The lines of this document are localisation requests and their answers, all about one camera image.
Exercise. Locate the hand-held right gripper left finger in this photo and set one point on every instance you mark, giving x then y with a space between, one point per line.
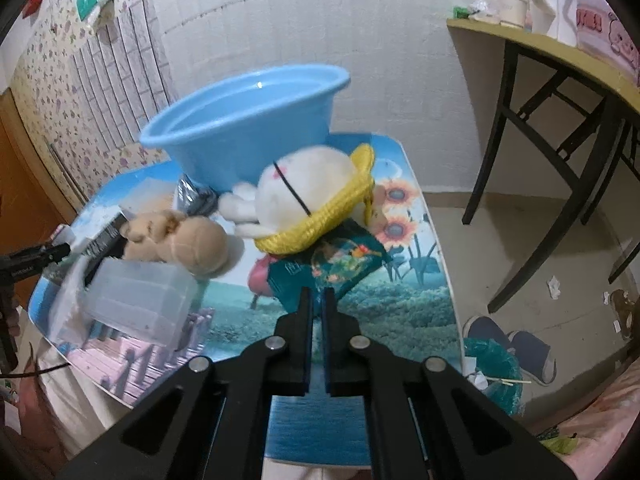
306 320

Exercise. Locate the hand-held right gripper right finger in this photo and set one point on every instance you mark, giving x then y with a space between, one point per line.
327 320

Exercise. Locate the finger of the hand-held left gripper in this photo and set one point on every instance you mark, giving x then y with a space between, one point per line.
35 256

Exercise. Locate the teal snack packet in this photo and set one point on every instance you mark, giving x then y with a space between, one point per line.
345 260

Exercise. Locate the clear plastic bag of sticks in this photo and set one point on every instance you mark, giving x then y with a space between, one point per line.
75 305

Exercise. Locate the black rectangular box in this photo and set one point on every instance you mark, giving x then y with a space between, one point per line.
107 235

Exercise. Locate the translucent plastic box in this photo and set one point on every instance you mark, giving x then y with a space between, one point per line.
140 300

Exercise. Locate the white plush with yellow hat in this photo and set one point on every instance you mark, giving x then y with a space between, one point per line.
300 180

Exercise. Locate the silver foil packet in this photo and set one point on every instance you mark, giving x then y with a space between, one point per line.
192 200

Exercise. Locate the blue plastic basin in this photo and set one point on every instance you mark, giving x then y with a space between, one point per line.
240 125

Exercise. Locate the wooden door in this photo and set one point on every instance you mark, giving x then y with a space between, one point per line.
25 185

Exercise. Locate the metal rod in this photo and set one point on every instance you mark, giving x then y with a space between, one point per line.
65 175

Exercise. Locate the brown teddy bear plush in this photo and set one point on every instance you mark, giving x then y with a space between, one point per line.
195 245

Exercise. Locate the dark blue shoe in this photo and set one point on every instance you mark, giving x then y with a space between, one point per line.
485 332
535 357

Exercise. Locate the teal trash bin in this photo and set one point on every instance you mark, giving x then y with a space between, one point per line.
492 365

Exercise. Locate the white paper scrap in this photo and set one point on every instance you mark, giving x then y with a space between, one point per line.
555 287

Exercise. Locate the pink bedding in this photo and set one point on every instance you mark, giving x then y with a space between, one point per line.
595 420

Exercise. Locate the small green item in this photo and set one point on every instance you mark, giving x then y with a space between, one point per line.
460 12

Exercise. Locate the crumpled white wrapper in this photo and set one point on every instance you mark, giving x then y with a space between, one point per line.
481 9

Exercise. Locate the yellow-top table with black legs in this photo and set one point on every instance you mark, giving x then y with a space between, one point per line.
550 45

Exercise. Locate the paper cup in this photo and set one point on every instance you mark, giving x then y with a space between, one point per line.
513 7

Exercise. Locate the white paper bag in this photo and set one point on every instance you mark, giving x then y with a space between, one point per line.
550 0

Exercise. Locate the pink printed bag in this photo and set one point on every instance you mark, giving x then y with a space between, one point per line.
607 35

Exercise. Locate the red wall fixture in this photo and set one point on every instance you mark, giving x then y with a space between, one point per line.
34 4

